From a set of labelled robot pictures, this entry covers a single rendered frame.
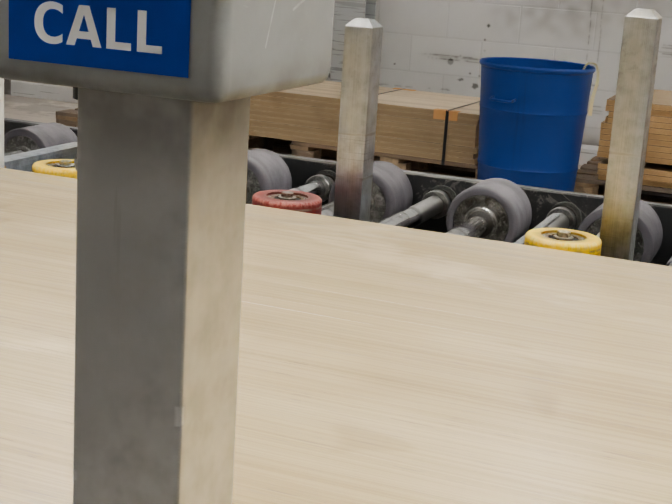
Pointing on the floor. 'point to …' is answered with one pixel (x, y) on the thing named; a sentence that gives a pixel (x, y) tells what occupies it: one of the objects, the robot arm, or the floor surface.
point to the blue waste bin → (533, 120)
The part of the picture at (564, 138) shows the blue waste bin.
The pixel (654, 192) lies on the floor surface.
